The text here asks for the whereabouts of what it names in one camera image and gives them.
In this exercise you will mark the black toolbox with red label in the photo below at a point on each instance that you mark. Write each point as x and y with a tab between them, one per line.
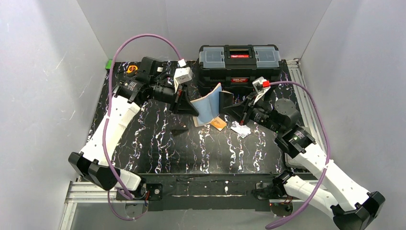
235	67

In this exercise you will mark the white credit card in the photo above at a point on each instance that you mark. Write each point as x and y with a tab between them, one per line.
242	130

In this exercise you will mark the orange credit card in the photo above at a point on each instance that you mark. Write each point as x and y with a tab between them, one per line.
218	123

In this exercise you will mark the grey rectangular box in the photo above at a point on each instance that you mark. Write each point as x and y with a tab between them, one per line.
292	163

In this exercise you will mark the yellow tape measure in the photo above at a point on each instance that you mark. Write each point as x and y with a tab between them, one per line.
132	69

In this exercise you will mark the aluminium frame rail right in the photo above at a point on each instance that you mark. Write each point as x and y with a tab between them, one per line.
309	117

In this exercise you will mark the aluminium frame rail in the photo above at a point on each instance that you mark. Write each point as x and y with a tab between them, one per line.
309	117
196	195

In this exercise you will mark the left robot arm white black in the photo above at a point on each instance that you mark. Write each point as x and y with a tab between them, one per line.
93	161

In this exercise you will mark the aluminium frame rail front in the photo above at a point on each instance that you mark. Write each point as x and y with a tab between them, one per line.
196	195

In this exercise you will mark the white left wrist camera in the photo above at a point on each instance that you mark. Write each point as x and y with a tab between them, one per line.
182	74

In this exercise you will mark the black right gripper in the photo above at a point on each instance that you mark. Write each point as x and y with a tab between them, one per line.
248	109

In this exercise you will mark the green small object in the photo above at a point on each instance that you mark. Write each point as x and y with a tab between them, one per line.
108	64

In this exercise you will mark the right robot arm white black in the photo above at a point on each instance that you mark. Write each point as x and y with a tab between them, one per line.
351	206

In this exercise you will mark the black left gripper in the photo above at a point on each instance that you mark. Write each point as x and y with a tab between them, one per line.
176	100

